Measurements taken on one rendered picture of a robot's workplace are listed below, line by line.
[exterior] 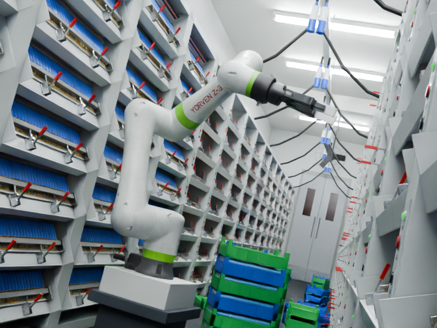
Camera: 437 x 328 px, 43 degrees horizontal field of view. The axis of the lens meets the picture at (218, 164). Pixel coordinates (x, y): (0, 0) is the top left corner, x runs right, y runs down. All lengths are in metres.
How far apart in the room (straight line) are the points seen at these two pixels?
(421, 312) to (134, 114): 1.59
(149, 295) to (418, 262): 1.41
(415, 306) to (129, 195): 1.45
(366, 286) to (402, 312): 0.70
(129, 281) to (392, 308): 1.44
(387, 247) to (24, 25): 1.21
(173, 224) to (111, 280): 0.30
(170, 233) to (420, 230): 1.47
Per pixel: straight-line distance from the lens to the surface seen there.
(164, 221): 2.05
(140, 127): 2.09
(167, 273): 2.09
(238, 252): 2.60
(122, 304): 2.02
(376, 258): 1.39
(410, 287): 0.69
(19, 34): 1.80
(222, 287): 2.61
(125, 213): 1.98
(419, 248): 0.69
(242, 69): 1.86
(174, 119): 2.17
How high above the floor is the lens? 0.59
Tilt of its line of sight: 7 degrees up
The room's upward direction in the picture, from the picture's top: 13 degrees clockwise
